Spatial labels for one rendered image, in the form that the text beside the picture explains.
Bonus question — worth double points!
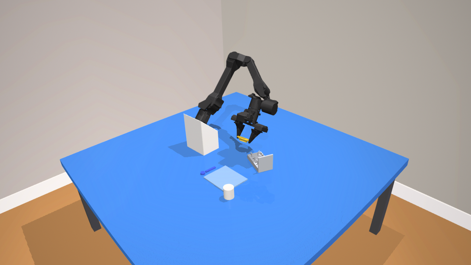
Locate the light blue square mat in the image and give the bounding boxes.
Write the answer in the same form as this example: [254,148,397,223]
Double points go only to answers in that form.
[204,166,248,191]

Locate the yellow plate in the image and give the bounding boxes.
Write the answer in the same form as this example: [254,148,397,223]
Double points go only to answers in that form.
[237,136,249,143]

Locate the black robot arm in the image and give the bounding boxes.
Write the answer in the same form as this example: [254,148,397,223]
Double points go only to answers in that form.
[195,52,278,124]

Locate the grey dish rack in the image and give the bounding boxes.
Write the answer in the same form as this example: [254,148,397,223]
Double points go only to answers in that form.
[247,150,273,173]

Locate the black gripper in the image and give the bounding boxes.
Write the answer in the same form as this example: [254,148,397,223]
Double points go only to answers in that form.
[231,107,268,144]

